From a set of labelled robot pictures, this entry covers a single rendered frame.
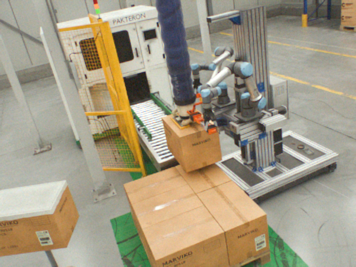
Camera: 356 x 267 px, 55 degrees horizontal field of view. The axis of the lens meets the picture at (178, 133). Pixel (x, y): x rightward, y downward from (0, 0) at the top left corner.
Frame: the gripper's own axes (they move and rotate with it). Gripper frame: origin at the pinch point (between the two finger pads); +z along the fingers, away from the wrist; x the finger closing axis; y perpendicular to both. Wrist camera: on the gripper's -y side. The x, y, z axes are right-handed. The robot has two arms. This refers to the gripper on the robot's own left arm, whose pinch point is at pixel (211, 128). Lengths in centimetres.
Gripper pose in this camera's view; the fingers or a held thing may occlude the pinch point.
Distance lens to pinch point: 299.9
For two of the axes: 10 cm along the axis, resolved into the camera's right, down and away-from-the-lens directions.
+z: 1.7, 8.9, 4.2
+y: -3.4, -3.5, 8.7
